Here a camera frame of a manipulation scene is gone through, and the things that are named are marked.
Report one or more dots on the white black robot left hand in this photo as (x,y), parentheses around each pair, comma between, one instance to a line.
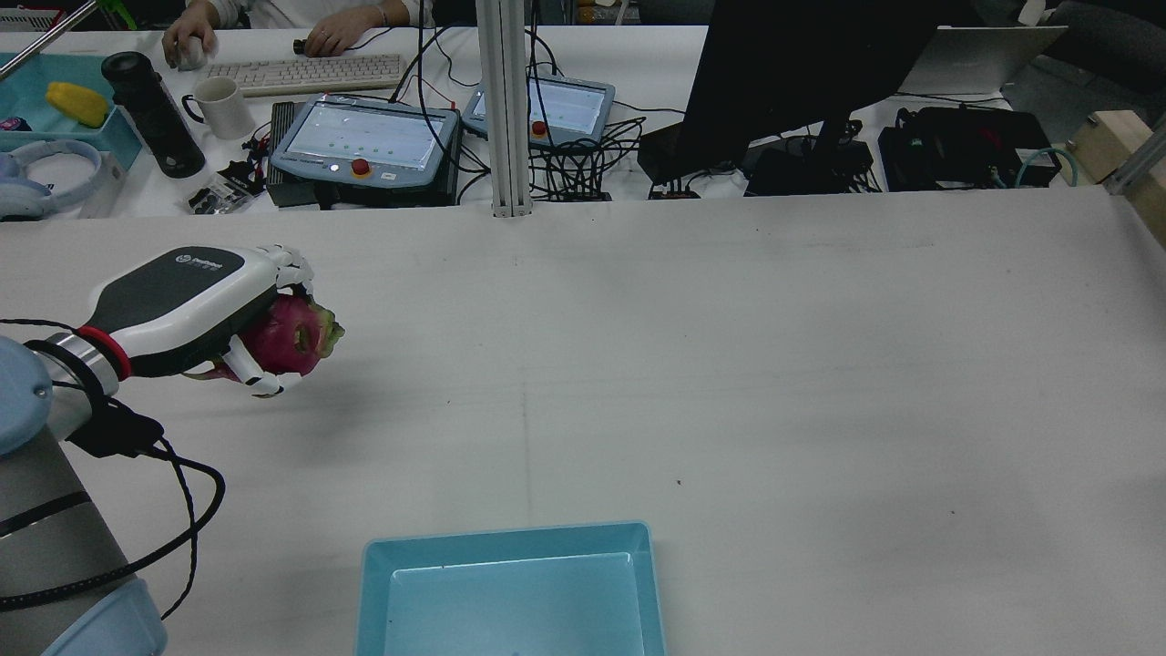
(182,292)

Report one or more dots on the pink dragon fruit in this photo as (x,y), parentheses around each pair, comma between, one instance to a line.
(291,337)

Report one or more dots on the grey blue robot left arm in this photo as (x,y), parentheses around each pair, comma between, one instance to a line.
(46,528)

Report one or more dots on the clear bag of black parts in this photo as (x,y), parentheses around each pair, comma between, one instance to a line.
(219,193)

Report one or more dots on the black thermos bottle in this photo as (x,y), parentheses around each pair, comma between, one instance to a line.
(155,114)

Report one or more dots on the pale blue headphones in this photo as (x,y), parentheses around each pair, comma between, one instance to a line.
(46,173)

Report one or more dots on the white ceramic mug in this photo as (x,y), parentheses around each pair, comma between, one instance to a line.
(226,107)

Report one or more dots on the yellow toy fruit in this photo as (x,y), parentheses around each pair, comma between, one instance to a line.
(77,104)

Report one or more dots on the white computer mouse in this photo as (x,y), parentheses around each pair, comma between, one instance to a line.
(191,62)

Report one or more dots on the large blue-grey teach pendant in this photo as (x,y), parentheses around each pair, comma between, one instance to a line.
(364,137)

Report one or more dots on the beige computer keyboard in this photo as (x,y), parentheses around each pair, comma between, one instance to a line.
(301,73)

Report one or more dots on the teal storage bin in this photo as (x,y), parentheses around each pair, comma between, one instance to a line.
(27,91)

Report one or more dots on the silver metal rod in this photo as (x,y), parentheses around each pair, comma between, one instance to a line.
(46,38)

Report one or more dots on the person in white sweater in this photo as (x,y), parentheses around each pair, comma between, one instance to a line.
(337,32)

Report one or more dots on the small blue-grey teach pendant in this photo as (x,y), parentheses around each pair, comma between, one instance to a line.
(569,107)

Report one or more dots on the light blue plastic tray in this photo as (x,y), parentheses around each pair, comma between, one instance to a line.
(510,601)

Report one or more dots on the small black box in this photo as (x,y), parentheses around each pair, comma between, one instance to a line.
(660,155)

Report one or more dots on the black computer monitor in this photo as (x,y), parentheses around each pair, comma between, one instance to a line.
(783,73)

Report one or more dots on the black electronics case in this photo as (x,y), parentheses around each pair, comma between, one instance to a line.
(956,150)

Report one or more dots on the silver laptop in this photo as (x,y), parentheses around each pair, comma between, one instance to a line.
(984,56)

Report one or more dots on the wooden box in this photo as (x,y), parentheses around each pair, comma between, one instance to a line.
(1116,137)

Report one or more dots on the black office chair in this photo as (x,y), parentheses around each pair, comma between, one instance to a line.
(1111,36)

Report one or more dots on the diagonal aluminium profile bar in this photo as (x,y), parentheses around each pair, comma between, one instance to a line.
(1139,159)

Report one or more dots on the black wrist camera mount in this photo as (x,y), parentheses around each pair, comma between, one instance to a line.
(114,428)

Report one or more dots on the aluminium profile post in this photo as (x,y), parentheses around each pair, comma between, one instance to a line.
(506,109)

